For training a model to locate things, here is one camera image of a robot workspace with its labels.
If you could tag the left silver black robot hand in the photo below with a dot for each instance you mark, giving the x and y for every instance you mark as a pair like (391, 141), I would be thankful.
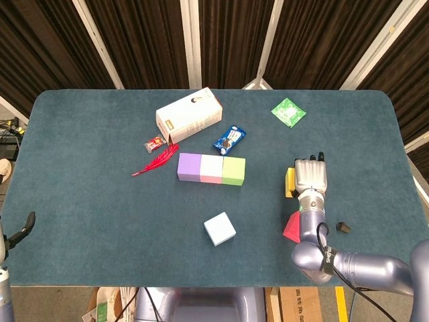
(18, 233)

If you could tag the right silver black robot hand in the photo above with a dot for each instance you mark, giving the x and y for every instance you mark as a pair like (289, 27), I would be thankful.
(310, 176)

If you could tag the yellow foam cube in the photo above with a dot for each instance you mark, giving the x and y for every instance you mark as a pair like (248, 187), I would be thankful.
(289, 182)

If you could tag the red foam cube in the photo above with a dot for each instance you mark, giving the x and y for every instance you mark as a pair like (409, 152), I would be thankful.
(292, 229)

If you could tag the green foam cube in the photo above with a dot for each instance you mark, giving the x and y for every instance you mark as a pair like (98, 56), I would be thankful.
(233, 171)

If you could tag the light blue foam cube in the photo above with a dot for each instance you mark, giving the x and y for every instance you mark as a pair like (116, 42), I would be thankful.
(219, 229)

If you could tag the purple foam cube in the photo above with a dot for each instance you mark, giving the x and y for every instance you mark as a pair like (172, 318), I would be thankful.
(189, 166)

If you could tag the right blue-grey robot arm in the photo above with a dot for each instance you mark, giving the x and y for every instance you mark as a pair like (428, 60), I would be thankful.
(352, 265)

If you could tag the small black rubber cap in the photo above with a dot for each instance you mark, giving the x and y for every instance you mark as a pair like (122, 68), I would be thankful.
(343, 227)

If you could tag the straw hat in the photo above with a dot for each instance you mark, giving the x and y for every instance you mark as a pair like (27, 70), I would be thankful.
(5, 169)

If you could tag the green sachet packet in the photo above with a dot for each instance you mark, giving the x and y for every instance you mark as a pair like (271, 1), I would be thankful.
(288, 112)

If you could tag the black electronics box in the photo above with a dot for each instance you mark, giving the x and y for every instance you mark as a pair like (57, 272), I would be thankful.
(8, 151)

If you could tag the teal table cloth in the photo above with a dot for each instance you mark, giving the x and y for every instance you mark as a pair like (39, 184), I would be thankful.
(100, 261)

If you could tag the blue cookie packet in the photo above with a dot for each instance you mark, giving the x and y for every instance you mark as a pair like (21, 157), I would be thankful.
(229, 139)

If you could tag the pink foam cube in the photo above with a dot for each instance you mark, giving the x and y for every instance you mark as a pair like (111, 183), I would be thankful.
(211, 167)

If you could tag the white paper bag green print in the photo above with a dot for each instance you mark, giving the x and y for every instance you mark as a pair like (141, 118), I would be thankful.
(100, 308)

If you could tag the brown cardboard box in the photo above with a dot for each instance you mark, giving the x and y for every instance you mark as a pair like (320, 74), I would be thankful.
(298, 305)

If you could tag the white cardboard carton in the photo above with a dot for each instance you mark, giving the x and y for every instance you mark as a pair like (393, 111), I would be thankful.
(191, 117)

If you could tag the red feather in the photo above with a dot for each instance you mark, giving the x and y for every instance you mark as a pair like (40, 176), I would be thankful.
(161, 159)

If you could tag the small red candy packet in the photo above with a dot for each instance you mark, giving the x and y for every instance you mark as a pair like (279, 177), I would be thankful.
(155, 143)

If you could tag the blue-grey robot torso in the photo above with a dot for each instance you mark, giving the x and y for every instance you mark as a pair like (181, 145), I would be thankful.
(207, 305)

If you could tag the dark brown curtain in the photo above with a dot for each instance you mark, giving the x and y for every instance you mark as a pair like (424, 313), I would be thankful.
(151, 40)

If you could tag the white frame pole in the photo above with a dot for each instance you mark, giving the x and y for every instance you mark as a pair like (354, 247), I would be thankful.
(375, 43)
(191, 43)
(99, 43)
(268, 43)

